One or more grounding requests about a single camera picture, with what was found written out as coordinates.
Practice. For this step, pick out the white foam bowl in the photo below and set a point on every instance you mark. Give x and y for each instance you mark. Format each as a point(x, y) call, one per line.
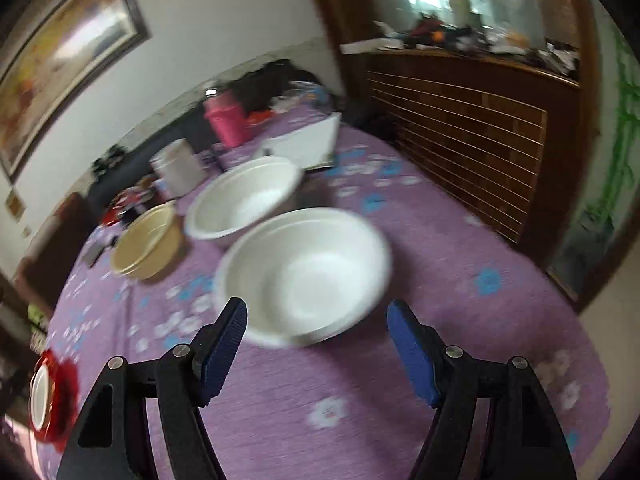
point(243, 197)
point(305, 276)

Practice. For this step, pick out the white foam plate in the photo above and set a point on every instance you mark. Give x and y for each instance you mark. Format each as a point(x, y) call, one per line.
point(39, 397)

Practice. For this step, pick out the wooden sideboard cabinet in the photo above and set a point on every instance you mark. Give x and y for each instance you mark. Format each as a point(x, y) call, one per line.
point(500, 137)

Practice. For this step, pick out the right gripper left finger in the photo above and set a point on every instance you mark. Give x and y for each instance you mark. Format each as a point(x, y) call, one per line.
point(111, 437)

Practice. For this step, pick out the black leather sofa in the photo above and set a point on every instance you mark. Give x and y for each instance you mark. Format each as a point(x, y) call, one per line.
point(120, 168)

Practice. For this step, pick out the white cylindrical container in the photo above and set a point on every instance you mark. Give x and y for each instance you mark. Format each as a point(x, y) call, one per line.
point(178, 168)

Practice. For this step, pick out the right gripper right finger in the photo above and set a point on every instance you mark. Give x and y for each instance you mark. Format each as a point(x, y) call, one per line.
point(523, 436)

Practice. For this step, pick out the white notebook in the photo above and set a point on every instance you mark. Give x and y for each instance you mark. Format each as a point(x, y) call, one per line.
point(311, 148)

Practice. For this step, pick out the large red scalloped plate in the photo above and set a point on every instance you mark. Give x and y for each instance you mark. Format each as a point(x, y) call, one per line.
point(63, 401)

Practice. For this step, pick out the framed painting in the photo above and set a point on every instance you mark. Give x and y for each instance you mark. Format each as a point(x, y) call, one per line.
point(67, 50)

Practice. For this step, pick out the pink thermos bottle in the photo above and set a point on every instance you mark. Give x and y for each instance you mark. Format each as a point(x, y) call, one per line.
point(226, 116)

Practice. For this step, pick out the small red glass dish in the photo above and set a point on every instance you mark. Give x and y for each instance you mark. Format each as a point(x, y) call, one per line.
point(127, 206)

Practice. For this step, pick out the beige bowl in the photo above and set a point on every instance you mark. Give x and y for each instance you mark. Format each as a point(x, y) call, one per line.
point(149, 245)

